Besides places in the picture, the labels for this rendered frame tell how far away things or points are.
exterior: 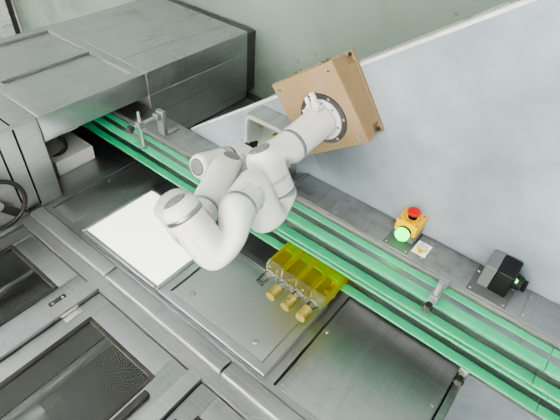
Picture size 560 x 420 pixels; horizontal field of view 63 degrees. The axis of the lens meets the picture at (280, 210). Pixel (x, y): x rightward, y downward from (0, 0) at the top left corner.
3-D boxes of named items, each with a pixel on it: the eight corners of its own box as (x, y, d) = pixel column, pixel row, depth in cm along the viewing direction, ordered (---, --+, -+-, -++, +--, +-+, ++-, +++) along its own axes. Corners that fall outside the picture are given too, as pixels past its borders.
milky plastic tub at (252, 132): (258, 156, 175) (243, 167, 169) (261, 103, 159) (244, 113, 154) (295, 176, 167) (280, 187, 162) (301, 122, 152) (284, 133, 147)
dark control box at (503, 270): (486, 266, 135) (475, 282, 130) (496, 247, 130) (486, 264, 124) (513, 280, 131) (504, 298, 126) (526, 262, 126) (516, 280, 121)
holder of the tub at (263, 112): (259, 167, 178) (246, 176, 174) (262, 104, 160) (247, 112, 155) (294, 186, 171) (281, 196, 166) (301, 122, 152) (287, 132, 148)
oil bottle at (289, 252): (301, 239, 163) (262, 274, 150) (302, 227, 159) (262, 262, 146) (313, 247, 161) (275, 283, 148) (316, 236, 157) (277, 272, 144)
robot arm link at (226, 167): (213, 230, 118) (236, 191, 135) (227, 191, 111) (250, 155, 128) (182, 217, 117) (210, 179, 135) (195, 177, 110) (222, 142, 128)
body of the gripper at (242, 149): (212, 162, 143) (236, 156, 152) (236, 177, 139) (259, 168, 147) (215, 141, 139) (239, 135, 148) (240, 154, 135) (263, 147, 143)
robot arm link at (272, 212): (249, 187, 99) (277, 246, 106) (282, 139, 118) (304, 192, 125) (213, 194, 103) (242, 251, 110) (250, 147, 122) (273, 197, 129)
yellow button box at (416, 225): (402, 222, 147) (391, 234, 142) (408, 204, 142) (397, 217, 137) (422, 232, 144) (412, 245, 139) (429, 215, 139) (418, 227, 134)
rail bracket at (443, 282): (437, 279, 132) (417, 308, 124) (446, 262, 127) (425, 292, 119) (451, 286, 131) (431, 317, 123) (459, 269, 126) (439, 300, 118)
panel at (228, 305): (152, 192, 195) (82, 234, 175) (152, 187, 193) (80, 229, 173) (327, 308, 157) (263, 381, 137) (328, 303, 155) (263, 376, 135)
